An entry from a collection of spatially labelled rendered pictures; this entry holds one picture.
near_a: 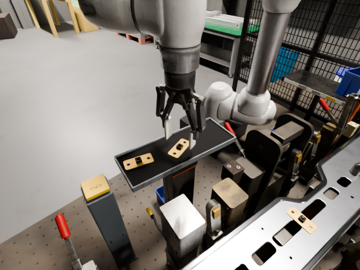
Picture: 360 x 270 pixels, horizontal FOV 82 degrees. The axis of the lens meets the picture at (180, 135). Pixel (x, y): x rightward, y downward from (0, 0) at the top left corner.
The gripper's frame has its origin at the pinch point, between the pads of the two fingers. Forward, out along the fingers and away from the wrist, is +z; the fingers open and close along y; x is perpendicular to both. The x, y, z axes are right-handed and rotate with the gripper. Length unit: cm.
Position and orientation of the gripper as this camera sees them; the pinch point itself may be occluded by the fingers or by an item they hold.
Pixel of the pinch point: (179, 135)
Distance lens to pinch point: 61.8
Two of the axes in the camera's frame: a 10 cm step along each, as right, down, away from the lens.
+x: 5.2, -5.5, 6.5
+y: 8.5, 3.3, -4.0
